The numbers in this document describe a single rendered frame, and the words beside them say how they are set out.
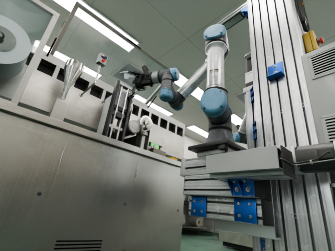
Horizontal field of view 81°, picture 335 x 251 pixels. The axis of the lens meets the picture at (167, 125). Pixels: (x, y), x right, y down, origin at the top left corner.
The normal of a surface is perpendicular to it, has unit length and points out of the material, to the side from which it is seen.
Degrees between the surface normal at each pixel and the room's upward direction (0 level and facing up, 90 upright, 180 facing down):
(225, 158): 90
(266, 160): 90
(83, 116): 90
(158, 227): 90
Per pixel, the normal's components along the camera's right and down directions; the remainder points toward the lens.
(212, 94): -0.40, -0.28
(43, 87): 0.69, -0.22
